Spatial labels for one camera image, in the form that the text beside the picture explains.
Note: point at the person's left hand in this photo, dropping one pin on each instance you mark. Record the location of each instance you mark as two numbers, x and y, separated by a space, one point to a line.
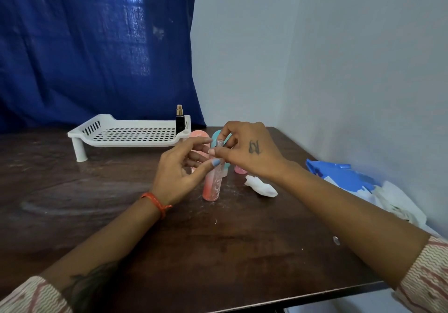
175 179

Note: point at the dark wooden table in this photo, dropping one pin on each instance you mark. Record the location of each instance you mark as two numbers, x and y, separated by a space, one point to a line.
227 253

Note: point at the person's right hand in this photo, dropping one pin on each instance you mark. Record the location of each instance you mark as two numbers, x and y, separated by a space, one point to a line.
255 151

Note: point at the patterned right sleeve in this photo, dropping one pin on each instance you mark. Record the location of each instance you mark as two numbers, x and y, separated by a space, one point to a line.
427 274

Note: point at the white perforated plastic rack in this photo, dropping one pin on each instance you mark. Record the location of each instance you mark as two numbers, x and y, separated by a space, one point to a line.
133 134

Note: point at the patterned left sleeve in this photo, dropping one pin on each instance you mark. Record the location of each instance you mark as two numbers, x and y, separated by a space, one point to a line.
31 298

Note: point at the pink spray bottle white cap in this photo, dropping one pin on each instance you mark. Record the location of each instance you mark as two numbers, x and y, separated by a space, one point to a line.
240 170

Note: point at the dark blue curtain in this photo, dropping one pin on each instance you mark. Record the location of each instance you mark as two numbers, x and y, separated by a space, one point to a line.
87 50

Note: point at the orange spray bottle silver cap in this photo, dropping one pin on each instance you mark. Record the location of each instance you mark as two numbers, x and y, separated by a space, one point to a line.
211 186

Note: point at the pink squeeze bottle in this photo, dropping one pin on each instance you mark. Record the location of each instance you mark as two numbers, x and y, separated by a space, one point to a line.
198 134

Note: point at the blue white wet wipes pack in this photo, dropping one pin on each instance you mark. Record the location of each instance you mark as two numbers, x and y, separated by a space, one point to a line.
336 176

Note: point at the person's right forearm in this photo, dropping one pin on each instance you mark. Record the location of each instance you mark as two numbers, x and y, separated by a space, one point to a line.
350 218

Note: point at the white wet wipe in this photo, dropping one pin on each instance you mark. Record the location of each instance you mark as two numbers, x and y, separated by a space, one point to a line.
262 187

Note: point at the teal squeeze bottle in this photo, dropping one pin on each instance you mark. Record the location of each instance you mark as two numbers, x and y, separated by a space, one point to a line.
215 136

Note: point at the person's left forearm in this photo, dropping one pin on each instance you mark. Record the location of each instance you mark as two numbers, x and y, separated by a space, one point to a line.
105 249

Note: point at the patterned sleeve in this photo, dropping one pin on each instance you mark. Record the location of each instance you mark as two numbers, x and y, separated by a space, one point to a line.
427 274
31 298

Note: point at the black perfume bottle gold cap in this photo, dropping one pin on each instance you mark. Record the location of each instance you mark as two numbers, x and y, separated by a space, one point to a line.
180 121

